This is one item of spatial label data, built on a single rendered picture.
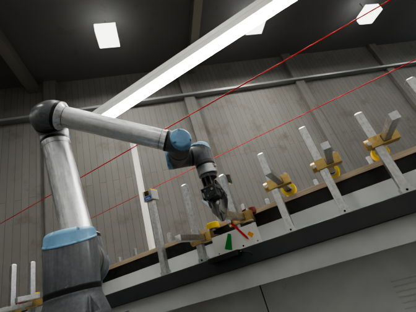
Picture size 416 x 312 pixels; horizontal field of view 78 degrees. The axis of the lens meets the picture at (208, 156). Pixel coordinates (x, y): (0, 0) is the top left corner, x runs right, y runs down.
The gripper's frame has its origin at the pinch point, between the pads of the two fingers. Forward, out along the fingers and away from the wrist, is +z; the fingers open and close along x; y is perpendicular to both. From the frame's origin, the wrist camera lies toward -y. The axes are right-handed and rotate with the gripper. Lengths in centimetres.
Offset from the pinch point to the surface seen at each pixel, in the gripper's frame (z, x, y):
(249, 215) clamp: -2.3, 4.1, -25.0
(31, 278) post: -18, -177, -26
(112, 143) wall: -328, -338, -300
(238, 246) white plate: 10.1, -6.9, -25.4
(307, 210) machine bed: 2, 30, -48
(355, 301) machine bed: 48, 32, -49
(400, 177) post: 6, 71, -26
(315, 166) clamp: -12, 43, -24
